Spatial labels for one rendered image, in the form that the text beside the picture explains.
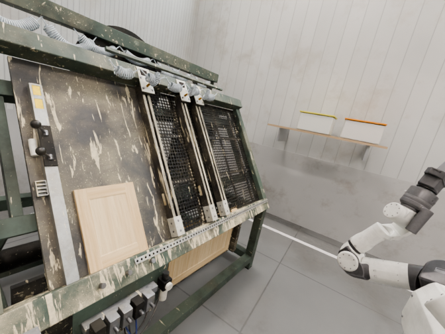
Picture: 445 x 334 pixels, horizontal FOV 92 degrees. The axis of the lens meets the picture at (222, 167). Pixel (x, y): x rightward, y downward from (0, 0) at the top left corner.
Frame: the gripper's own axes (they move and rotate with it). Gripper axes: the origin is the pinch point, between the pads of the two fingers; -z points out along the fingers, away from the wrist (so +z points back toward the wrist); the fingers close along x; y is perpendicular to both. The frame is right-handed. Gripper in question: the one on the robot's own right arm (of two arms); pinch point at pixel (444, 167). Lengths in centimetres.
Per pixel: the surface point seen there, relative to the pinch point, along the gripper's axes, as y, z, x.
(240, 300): 80, 160, -85
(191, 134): 135, 50, 31
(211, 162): 126, 61, 4
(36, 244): 110, 158, 89
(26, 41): 116, 51, 134
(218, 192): 111, 78, -9
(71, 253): 61, 117, 81
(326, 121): 183, -63, -155
